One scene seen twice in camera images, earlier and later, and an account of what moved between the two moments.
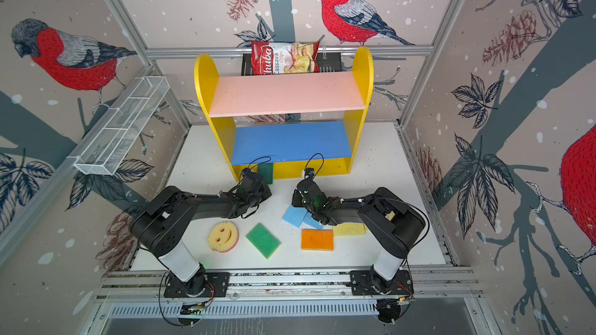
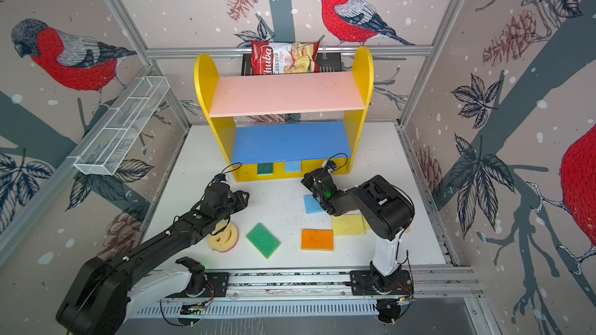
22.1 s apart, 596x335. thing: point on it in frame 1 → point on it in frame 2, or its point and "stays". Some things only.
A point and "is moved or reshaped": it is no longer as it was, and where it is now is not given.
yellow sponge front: (349, 229) stays
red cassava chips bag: (284, 57) stays
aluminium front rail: (135, 284) stays
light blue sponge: (294, 215) → (293, 167)
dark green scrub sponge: (265, 170) is moved or reshaped
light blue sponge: (313, 222) is moved or reshaped
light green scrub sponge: (263, 240) stays
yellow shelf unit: (305, 124) stays
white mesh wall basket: (122, 125) stays
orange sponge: (319, 240) stays
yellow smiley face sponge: (223, 236) stays
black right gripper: (296, 202) → (307, 181)
